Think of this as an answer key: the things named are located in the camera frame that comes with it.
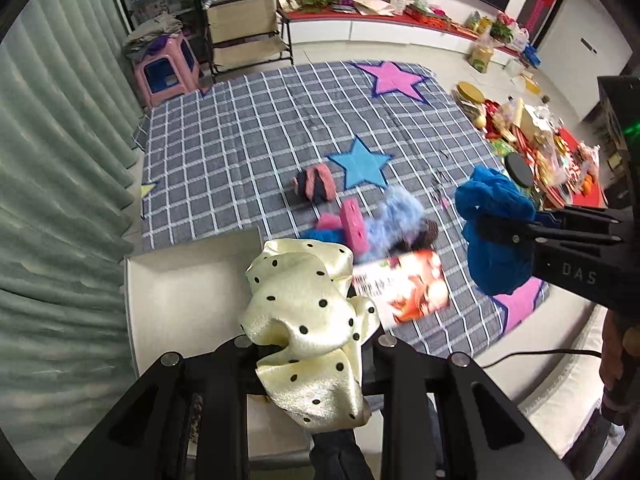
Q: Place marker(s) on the yellow bag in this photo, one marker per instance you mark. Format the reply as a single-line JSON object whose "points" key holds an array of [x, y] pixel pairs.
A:
{"points": [[482, 57]]}

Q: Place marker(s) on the white low cabinet red top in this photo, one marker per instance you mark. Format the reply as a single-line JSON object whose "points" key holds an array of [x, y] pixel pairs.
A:
{"points": [[380, 27]]}

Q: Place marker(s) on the white cabinet door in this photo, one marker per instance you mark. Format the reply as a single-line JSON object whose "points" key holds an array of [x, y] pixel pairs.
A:
{"points": [[590, 60]]}

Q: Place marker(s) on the pile of folded clothes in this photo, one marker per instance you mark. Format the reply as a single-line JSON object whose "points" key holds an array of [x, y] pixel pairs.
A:
{"points": [[155, 30]]}

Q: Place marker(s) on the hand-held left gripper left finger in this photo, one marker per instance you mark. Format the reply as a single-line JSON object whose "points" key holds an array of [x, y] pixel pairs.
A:
{"points": [[225, 370]]}

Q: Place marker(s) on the black round disc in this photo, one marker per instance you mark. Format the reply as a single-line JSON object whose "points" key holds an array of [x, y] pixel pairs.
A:
{"points": [[520, 170]]}

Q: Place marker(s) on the red round mat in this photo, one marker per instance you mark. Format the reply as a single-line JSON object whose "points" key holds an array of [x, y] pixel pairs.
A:
{"points": [[570, 139]]}

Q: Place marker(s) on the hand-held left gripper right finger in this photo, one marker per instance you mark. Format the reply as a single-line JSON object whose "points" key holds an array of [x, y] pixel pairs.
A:
{"points": [[400, 375]]}

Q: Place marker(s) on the cardboard pieces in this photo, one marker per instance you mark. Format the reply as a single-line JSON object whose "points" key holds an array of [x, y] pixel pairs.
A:
{"points": [[375, 5]]}

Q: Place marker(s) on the person's right hand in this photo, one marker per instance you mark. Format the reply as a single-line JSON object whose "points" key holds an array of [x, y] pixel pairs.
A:
{"points": [[617, 345]]}

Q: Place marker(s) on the beige folding chair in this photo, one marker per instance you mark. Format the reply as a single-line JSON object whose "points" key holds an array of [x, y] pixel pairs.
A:
{"points": [[240, 20]]}

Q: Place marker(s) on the pink plastic stool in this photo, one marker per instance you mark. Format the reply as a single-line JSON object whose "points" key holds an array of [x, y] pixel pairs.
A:
{"points": [[145, 72]]}

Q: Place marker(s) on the green curtain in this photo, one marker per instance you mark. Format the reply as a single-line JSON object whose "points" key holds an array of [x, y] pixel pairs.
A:
{"points": [[60, 210]]}

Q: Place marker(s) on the blue boxes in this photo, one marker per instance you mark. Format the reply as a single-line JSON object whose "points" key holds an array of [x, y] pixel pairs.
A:
{"points": [[532, 56]]}

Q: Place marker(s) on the pink and blue knitted item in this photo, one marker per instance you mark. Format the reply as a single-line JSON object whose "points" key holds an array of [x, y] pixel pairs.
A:
{"points": [[352, 225]]}

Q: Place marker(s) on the grey plaid star blanket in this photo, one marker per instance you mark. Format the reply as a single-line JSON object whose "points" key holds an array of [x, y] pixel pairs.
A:
{"points": [[240, 160]]}

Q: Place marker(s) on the round gold tin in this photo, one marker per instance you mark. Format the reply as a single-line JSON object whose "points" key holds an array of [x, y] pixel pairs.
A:
{"points": [[471, 92]]}

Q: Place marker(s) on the cream polka-dot scrunchie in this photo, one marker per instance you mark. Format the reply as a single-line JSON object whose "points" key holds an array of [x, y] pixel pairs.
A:
{"points": [[300, 300]]}

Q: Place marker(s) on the flower bouquet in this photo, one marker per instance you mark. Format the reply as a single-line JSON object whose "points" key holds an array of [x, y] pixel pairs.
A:
{"points": [[500, 30]]}

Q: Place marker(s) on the heap of colourful packets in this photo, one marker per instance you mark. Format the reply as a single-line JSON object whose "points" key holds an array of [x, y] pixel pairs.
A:
{"points": [[530, 125]]}

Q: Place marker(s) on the red printed flat box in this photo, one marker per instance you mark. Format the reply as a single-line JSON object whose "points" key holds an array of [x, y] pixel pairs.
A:
{"points": [[415, 285]]}

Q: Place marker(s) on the white cardboard box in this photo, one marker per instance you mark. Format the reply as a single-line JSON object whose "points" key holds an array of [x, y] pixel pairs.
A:
{"points": [[175, 300]]}

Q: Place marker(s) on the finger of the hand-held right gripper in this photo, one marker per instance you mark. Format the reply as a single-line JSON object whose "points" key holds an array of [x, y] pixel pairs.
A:
{"points": [[580, 216], [505, 232]]}

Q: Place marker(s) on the blue cloth scrunchie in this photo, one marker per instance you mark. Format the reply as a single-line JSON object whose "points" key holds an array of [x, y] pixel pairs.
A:
{"points": [[492, 270]]}

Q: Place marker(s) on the pink navy striped knitted item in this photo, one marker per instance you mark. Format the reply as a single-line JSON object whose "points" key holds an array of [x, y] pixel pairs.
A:
{"points": [[315, 182]]}

